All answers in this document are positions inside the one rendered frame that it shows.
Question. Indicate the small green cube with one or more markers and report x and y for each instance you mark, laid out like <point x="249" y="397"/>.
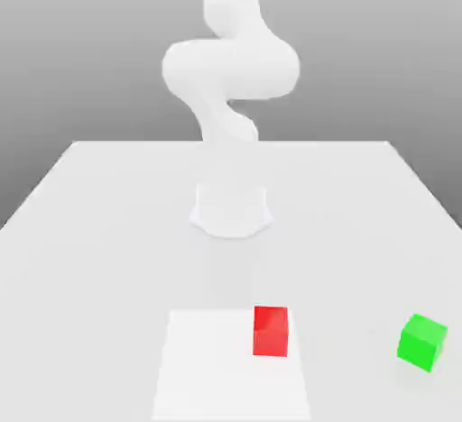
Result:
<point x="420" y="344"/>

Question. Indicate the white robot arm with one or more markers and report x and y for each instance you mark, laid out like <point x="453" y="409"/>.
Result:
<point x="231" y="68"/>

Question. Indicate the small red cube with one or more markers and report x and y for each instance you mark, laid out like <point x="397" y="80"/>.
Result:
<point x="270" y="333"/>

